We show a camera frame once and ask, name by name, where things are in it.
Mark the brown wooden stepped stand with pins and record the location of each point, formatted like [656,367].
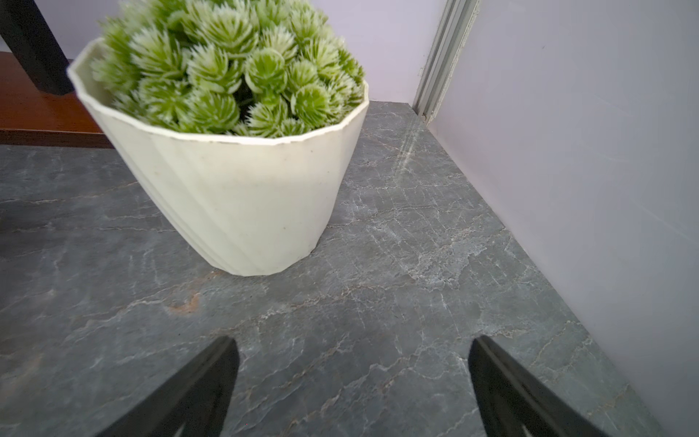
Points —
[38,104]

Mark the white pot green plant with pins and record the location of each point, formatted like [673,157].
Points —
[238,118]

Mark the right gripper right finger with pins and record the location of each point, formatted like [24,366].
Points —
[512,402]

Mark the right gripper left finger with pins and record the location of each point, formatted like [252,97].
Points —
[193,402]

